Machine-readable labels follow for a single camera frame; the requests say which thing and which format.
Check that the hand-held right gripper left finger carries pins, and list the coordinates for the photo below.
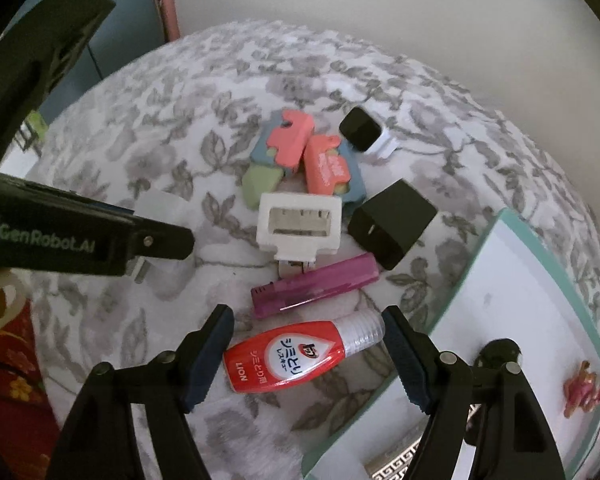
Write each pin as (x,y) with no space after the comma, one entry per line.
(207,360)

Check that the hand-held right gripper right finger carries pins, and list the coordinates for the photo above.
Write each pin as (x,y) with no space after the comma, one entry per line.
(410,360)

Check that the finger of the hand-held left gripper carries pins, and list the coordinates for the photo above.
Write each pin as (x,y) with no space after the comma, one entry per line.
(30,60)
(80,240)

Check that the small red bottle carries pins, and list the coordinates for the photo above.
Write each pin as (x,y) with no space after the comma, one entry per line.
(280,355)

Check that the white charger cube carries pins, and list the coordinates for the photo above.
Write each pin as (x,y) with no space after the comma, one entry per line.
(165,205)

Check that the purple lighter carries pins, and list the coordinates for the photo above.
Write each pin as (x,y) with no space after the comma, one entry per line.
(320,285)

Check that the teal rimmed white tray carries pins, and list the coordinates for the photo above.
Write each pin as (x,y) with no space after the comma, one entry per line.
(520,300)

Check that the black charger cube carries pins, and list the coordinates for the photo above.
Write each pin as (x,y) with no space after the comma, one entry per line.
(395,220)

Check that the toy puppy with pink helmet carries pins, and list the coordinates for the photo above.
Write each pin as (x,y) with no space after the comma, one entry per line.
(585,387)

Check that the cream plug adapter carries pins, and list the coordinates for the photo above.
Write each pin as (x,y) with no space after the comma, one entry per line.
(300,205)

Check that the pink blue toy block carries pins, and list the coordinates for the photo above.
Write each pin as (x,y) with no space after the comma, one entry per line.
(325,165)
(290,140)

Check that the white smartwatch with black screen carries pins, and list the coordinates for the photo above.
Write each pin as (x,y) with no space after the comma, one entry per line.
(360,127)

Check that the green box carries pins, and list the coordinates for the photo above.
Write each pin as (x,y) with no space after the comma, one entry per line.
(32,130)

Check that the dark teal cabinet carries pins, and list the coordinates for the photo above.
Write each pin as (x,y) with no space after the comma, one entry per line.
(120,25)

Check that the pink board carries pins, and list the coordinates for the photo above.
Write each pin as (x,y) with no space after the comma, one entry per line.
(166,5)

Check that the red patterned cloth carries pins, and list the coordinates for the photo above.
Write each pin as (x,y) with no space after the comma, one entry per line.
(10,410)

